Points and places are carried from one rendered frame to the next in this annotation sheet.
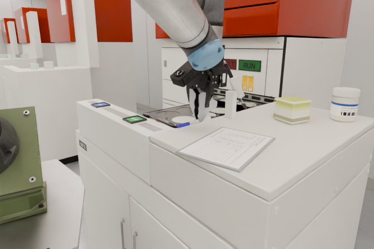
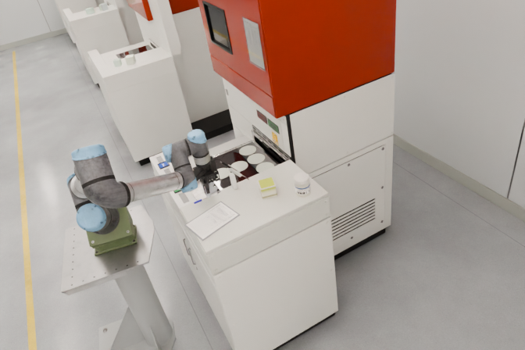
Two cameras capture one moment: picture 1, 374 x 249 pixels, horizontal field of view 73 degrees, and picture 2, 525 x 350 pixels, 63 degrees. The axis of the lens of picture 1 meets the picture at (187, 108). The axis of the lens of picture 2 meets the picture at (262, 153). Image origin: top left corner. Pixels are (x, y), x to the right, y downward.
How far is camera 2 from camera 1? 1.53 m
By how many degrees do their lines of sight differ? 26
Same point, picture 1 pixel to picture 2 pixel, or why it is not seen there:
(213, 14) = (198, 153)
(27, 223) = (129, 249)
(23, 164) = (123, 224)
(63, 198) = (144, 236)
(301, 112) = (269, 192)
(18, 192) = (123, 237)
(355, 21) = (470, 1)
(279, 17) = (276, 107)
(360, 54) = (475, 43)
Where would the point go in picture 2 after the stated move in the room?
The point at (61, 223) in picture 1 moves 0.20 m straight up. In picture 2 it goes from (142, 250) to (129, 219)
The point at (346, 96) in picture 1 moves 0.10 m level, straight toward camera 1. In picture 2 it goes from (297, 183) to (281, 195)
